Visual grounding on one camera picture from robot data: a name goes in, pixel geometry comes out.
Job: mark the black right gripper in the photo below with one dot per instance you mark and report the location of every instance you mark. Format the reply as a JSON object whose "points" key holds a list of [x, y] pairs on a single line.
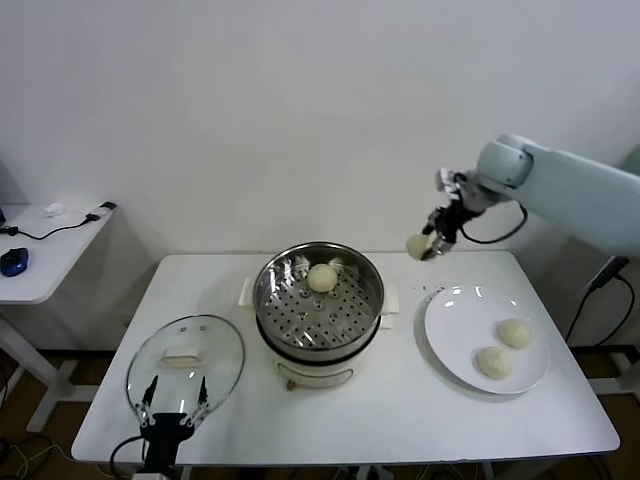
{"points": [[448, 221]]}

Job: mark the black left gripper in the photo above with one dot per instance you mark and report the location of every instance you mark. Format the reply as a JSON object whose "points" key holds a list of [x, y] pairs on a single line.
{"points": [[165, 435]]}

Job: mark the white steamed baozi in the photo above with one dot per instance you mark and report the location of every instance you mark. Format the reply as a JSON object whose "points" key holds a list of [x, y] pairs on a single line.
{"points": [[321, 278], [494, 363], [514, 333], [417, 245]]}

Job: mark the glass pot lid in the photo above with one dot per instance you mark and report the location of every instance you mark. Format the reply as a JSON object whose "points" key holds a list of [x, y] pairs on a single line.
{"points": [[182, 357]]}

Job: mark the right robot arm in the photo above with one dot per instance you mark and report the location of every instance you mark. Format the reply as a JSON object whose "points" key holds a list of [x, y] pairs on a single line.
{"points": [[575, 185]]}

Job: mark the steel steamer basket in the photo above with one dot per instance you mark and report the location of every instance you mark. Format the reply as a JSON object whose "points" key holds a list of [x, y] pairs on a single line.
{"points": [[372, 287]]}

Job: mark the white oval plate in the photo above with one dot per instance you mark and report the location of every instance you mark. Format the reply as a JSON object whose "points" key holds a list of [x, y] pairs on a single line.
{"points": [[445, 310]]}

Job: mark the cream electric cooker pot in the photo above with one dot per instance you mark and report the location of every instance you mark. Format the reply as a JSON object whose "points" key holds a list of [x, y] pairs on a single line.
{"points": [[320, 375]]}

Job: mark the white side table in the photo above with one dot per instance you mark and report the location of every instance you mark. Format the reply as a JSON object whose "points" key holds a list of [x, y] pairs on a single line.
{"points": [[60, 260]]}

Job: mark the pale green appliance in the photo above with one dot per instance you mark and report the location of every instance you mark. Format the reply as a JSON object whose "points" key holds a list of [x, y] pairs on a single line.
{"points": [[634, 161]]}

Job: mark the blue computer mouse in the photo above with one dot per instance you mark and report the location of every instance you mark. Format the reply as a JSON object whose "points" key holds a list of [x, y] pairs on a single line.
{"points": [[15, 262]]}

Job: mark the small white desk object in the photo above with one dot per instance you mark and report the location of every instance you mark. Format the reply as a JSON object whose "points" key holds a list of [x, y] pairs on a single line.
{"points": [[55, 210]]}

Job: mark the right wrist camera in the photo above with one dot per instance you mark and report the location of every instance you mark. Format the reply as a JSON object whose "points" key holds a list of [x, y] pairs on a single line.
{"points": [[449, 180]]}

